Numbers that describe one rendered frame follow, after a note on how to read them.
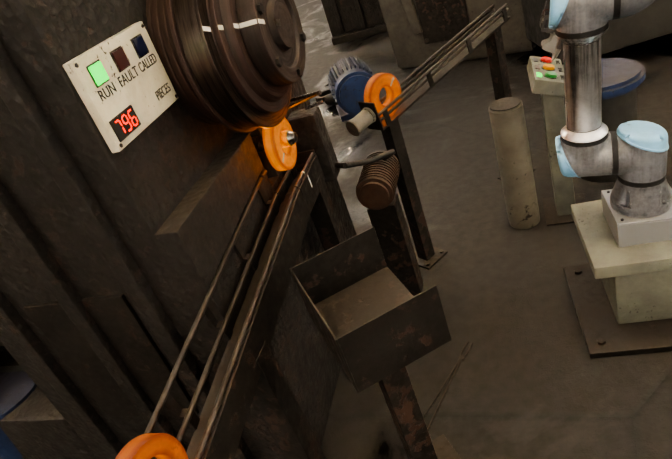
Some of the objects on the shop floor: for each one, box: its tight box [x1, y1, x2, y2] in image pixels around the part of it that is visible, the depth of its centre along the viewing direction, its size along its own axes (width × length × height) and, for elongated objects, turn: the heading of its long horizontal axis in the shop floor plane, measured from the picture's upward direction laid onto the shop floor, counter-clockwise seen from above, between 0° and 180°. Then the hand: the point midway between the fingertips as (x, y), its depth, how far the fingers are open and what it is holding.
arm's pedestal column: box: [563, 263, 672, 359], centre depth 167 cm, size 40×40×26 cm
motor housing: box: [356, 150, 423, 296], centre depth 202 cm, size 13×22×54 cm, turn 15°
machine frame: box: [0, 0, 357, 459], centre depth 164 cm, size 73×108×176 cm
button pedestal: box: [527, 56, 586, 226], centre depth 208 cm, size 16×24×62 cm, turn 15°
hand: (555, 56), depth 184 cm, fingers closed
